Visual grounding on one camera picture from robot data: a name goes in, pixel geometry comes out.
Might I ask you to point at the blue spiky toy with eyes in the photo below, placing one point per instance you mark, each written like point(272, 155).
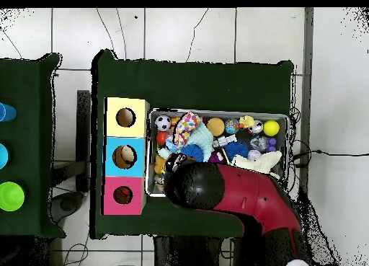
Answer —
point(193, 152)

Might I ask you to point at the large multicoloured patterned cloth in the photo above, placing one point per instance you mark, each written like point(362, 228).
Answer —
point(186, 127)

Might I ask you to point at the orange striped tiger plush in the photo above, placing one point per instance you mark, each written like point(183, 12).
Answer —
point(123, 194)

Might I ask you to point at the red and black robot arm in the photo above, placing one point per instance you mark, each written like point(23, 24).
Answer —
point(245, 194)

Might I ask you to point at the wooden box with three holes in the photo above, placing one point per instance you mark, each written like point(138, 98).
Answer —
point(138, 127)

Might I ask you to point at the small red ball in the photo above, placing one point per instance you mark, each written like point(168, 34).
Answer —
point(161, 138)

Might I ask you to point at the mint green waffle cloth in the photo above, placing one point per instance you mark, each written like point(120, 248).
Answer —
point(204, 139)

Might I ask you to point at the black and white soccer ball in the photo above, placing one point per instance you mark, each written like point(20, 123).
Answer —
point(163, 123)

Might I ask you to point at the orange foam ball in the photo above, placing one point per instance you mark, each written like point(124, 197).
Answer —
point(215, 127)

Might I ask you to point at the blue spiky ball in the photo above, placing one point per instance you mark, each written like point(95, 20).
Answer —
point(236, 149)

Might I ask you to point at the yellow plush toy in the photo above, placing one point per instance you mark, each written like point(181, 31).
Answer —
point(246, 121)

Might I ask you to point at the dark green table cloth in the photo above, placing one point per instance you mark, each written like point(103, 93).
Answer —
point(201, 84)

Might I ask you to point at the cream waffle cloth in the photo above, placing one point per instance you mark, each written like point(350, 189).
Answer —
point(259, 162)

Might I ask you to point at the yellow tennis ball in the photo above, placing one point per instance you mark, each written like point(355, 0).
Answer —
point(271, 128)

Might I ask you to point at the green cloth covered side table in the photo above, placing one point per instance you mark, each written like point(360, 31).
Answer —
point(26, 133)

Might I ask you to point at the green cup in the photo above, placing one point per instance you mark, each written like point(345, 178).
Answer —
point(11, 196)

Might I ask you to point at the blue cup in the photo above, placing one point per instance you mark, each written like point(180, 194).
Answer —
point(7, 112)
point(3, 156)

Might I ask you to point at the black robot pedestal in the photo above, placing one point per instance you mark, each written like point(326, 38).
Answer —
point(184, 251)

